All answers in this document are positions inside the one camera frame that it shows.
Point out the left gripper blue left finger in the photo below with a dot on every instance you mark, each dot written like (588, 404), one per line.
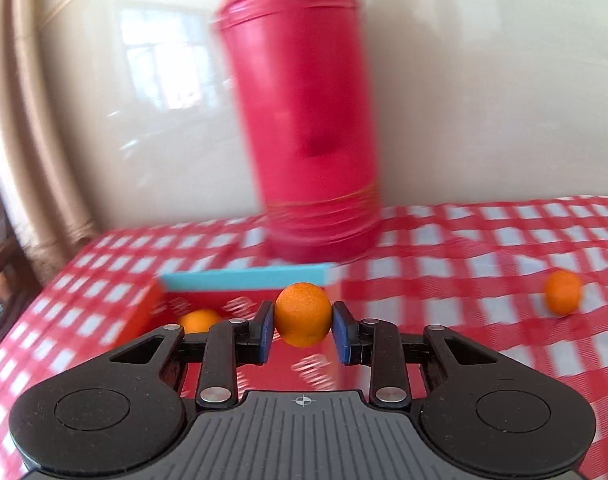
(222, 349)

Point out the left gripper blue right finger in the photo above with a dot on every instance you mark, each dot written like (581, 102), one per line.
(380, 346)

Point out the orange mandarin front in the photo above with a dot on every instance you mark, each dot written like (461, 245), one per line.
(199, 321)

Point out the small orange mandarin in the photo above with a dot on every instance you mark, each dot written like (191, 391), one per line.
(303, 315)

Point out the colourful cardboard box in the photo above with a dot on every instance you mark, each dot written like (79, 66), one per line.
(233, 293)

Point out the red white checkered tablecloth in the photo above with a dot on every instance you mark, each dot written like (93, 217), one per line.
(479, 269)

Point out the large orange mandarin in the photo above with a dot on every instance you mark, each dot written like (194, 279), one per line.
(562, 292)

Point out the beige curtain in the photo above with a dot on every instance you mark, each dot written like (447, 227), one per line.
(44, 202)

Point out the red thermos flask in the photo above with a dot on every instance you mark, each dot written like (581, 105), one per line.
(300, 77)

